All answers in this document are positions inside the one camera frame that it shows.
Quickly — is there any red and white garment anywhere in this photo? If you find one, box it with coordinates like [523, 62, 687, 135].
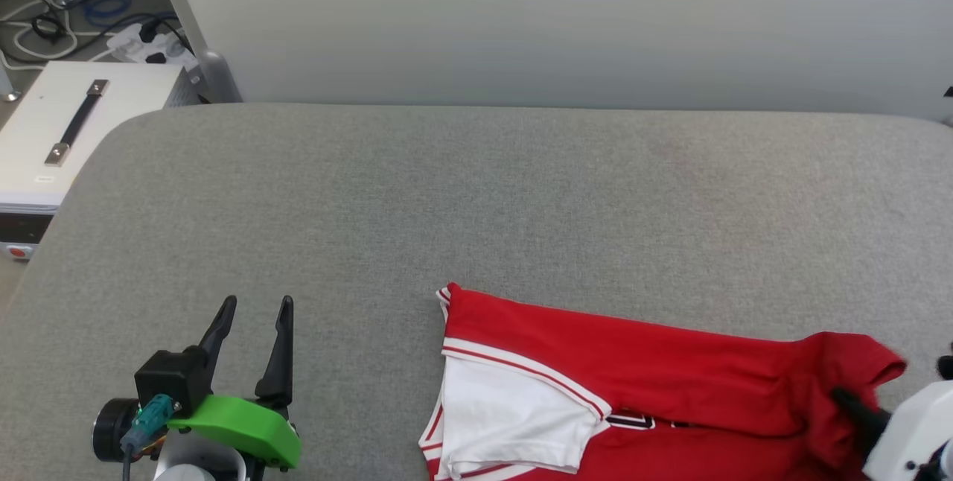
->
[418, 282, 908, 481]

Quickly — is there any white cable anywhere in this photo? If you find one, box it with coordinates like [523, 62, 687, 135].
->
[0, 0, 112, 71]

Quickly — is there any left teal-plug black cable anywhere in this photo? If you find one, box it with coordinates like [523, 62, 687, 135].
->
[119, 394, 181, 481]

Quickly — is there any thick grey metal leg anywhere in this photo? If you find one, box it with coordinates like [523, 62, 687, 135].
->
[153, 0, 243, 103]

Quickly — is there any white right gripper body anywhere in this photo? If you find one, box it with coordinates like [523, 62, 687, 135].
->
[864, 380, 953, 481]

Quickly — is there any white equipment box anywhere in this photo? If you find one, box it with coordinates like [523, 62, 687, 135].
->
[0, 60, 200, 262]

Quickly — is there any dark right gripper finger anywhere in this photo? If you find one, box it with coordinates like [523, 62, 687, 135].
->
[830, 387, 892, 437]

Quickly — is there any black strap handle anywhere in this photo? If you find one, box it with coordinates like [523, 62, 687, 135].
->
[45, 79, 110, 168]

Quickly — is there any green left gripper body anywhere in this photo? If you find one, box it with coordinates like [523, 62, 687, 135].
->
[92, 394, 302, 469]

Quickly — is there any slanted grey metal leg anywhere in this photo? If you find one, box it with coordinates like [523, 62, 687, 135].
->
[0, 57, 20, 103]

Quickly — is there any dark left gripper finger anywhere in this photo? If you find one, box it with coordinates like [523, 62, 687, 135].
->
[255, 296, 295, 409]
[195, 296, 238, 386]

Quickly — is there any black coiled cable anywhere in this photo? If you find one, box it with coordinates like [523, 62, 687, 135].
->
[30, 12, 69, 44]

